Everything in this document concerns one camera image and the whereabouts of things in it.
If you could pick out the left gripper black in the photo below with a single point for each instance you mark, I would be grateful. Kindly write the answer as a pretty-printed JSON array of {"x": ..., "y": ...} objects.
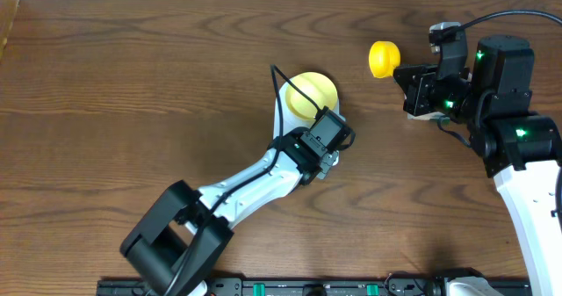
[{"x": 331, "y": 161}]

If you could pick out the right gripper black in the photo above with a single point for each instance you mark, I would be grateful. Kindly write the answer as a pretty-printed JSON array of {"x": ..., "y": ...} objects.
[{"x": 416, "y": 92}]

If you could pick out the yellow measuring scoop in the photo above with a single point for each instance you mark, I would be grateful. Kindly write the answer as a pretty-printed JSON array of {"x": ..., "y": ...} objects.
[{"x": 383, "y": 58}]

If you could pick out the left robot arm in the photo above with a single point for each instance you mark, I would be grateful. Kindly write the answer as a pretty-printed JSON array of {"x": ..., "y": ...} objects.
[{"x": 180, "y": 238}]

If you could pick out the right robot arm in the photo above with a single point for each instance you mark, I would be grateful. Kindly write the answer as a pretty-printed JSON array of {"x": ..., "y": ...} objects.
[{"x": 520, "y": 149}]

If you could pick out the white digital kitchen scale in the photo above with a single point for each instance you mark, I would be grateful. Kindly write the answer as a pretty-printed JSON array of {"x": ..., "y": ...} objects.
[{"x": 281, "y": 116}]

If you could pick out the pale yellow bowl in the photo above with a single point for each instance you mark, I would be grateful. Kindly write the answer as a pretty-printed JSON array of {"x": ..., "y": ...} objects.
[{"x": 316, "y": 87}]

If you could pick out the clear plastic container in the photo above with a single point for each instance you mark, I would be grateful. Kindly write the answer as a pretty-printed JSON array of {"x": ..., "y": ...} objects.
[{"x": 432, "y": 116}]

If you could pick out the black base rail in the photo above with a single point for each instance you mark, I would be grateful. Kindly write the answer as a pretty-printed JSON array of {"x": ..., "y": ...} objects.
[{"x": 456, "y": 282}]

